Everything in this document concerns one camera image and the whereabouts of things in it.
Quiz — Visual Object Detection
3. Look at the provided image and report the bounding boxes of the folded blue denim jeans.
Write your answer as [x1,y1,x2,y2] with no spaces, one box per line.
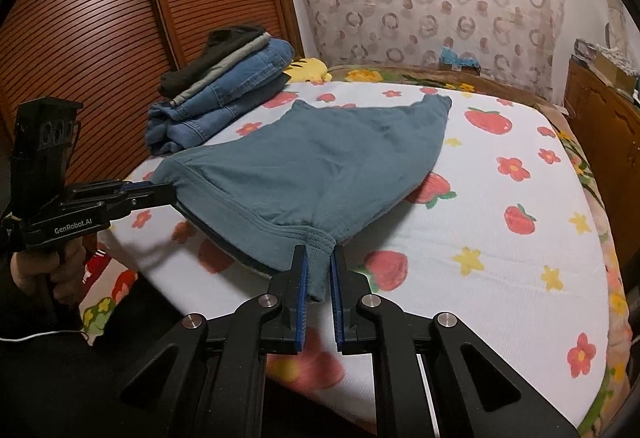
[172,40,296,119]
[145,78,288,156]

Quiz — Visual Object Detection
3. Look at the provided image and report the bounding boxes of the white cable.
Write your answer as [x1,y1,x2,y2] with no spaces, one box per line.
[0,329,87,343]

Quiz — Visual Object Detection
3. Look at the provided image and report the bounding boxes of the cardboard box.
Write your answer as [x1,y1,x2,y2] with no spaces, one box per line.
[592,43,640,90]

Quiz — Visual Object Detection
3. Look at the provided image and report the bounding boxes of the wooden sideboard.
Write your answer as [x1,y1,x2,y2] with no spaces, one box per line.
[565,58,640,199]

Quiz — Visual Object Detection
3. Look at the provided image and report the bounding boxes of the yellow plush toy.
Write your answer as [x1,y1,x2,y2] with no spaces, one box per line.
[285,57,333,84]

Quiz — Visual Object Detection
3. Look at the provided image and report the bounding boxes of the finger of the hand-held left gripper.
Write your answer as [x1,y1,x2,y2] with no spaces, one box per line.
[62,195,177,222]
[65,180,176,202]

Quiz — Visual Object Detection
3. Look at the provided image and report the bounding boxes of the box with blue cloth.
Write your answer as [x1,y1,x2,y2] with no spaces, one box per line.
[439,47,481,71]

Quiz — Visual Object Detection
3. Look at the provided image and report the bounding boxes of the floral bed blanket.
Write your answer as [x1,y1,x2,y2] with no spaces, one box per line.
[80,65,631,438]

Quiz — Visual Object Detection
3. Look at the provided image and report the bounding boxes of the folded grey garment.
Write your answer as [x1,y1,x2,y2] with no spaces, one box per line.
[172,34,273,101]

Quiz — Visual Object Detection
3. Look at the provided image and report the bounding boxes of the brown slatted wardrobe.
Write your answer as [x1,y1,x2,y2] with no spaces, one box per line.
[0,0,306,174]

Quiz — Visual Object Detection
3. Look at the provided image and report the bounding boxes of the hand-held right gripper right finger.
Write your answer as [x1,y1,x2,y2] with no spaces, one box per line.
[330,244,578,438]

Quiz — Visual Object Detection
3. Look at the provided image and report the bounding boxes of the teal short pants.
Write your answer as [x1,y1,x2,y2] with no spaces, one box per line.
[150,97,453,304]

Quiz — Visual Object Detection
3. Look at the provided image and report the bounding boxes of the person's left hand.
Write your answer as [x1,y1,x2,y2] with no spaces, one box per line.
[10,240,96,314]

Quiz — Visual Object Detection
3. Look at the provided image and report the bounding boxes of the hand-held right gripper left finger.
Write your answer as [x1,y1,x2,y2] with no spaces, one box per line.
[119,244,308,438]

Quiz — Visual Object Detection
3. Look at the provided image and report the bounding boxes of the folded black garment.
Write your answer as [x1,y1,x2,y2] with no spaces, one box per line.
[159,25,271,96]

